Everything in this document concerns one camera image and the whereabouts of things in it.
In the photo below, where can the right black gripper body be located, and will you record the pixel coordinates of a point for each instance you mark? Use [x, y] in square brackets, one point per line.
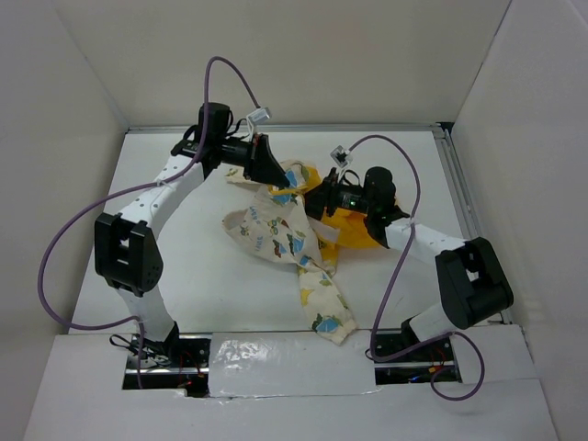
[345, 197]

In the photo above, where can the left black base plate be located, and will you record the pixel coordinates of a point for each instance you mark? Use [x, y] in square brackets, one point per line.
[186, 369]

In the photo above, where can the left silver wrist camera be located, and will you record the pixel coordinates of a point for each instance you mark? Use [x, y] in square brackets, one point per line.
[257, 117]

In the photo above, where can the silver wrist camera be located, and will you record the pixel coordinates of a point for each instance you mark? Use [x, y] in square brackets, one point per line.
[257, 117]
[342, 158]

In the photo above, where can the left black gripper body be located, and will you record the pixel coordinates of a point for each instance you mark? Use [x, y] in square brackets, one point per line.
[239, 152]

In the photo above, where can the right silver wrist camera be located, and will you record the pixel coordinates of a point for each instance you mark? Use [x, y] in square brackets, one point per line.
[342, 158]

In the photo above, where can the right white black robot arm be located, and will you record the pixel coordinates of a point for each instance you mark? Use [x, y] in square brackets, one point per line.
[472, 284]

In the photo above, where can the dinosaur print yellow-lined jacket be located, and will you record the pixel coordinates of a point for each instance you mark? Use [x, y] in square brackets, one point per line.
[274, 226]

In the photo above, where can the white tape sheet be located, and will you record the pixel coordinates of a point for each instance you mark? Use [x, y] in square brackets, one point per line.
[300, 364]

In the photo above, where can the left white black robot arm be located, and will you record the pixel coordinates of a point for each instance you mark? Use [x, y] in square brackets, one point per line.
[126, 251]

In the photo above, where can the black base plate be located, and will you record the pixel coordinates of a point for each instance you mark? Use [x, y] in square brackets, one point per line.
[186, 369]
[417, 367]

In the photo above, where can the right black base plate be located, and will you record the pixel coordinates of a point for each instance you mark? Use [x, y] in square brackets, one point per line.
[417, 367]

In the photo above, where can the aluminium frame rail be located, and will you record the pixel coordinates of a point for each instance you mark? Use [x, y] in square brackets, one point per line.
[211, 284]

